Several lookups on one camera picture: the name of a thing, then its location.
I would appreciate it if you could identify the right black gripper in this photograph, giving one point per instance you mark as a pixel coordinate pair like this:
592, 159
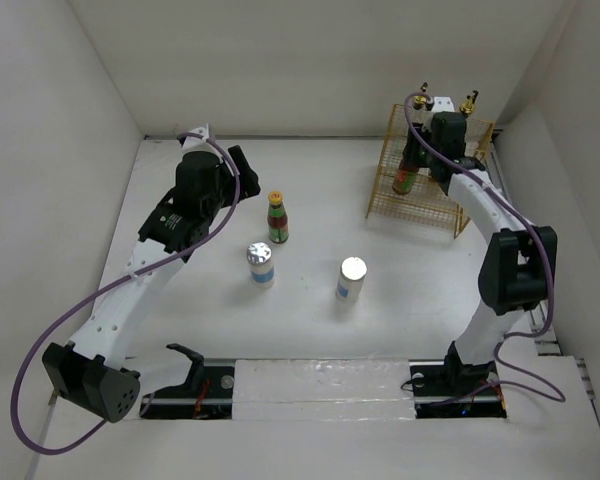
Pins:
410, 151

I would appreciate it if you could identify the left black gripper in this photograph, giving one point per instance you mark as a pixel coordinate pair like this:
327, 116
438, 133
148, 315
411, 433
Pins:
248, 186

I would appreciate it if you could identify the dark liquid glass bottle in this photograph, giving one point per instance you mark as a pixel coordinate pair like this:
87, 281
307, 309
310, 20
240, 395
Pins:
467, 109

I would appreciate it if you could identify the clear glass oil bottle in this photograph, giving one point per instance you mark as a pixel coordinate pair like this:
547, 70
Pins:
420, 102

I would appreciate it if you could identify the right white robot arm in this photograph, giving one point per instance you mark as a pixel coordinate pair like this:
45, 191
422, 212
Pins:
518, 269

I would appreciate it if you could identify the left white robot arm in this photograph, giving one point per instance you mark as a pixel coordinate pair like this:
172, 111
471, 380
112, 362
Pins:
92, 370

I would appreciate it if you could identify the left silver lid shaker jar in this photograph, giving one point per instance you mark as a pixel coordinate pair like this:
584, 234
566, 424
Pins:
260, 260

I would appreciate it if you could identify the silver lid shaker jar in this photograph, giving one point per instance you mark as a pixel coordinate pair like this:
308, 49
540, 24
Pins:
260, 260
353, 271

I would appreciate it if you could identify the right silver lid shaker jar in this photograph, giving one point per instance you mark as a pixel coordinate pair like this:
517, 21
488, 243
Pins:
353, 271

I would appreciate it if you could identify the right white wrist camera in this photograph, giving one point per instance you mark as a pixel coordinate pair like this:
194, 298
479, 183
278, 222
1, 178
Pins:
438, 104

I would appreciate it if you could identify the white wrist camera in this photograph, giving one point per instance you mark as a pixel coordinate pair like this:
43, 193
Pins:
438, 104
196, 139

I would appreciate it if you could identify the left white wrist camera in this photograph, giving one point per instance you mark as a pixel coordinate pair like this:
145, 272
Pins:
196, 139

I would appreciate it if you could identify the yellow wire rack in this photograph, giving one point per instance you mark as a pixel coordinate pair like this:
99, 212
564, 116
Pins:
426, 202

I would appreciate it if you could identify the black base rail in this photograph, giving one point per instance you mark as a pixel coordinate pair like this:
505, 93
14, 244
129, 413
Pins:
302, 390

